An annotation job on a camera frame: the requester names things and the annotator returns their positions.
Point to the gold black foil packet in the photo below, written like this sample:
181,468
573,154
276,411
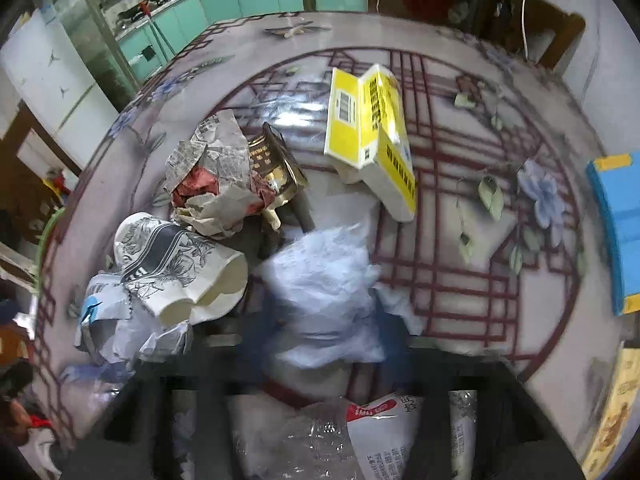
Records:
275,165

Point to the white tissue paper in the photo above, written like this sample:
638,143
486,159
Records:
320,285

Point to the yellow white carton box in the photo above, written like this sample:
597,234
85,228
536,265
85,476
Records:
367,130

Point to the blue box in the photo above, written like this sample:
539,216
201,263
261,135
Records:
617,220

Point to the dark wooden chair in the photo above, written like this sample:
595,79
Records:
550,25

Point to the clear plastic wrap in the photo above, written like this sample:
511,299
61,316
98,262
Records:
295,440

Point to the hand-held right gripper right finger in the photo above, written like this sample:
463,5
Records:
400,340

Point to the white red plastic packet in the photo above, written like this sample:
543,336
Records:
395,435

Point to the grey newspaper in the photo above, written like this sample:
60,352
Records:
220,160

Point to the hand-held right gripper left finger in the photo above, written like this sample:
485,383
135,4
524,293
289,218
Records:
240,355

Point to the yellow printed box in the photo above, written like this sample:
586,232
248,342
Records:
615,420

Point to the printed white paper cup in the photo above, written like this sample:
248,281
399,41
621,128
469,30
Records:
175,265

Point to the white refrigerator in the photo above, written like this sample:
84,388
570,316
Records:
45,75

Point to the blue white wrapper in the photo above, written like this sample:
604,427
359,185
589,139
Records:
115,330

